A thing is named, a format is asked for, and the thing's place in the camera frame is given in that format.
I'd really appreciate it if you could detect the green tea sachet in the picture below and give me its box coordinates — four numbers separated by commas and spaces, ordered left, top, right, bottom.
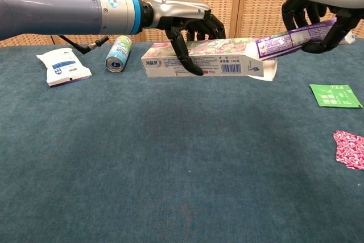
309, 84, 364, 109

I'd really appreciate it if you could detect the floral toothpaste carton box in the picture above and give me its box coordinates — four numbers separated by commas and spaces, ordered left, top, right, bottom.
141, 37, 278, 82

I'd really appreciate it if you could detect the light blue drink can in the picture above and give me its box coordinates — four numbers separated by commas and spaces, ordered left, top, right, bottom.
105, 35, 133, 73

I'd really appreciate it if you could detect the pink white patterned packet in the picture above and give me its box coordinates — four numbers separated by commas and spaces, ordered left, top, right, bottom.
332, 130, 364, 171

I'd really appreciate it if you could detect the teal table cloth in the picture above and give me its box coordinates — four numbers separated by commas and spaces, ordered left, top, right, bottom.
0, 38, 364, 243

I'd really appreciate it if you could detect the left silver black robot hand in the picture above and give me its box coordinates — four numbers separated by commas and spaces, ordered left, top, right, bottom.
140, 0, 227, 76

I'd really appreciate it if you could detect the purple white toothpaste tube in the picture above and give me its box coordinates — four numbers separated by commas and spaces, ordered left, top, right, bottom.
254, 17, 355, 61

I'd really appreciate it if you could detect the white blue wipes packet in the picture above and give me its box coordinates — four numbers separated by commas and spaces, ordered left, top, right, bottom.
36, 47, 93, 88

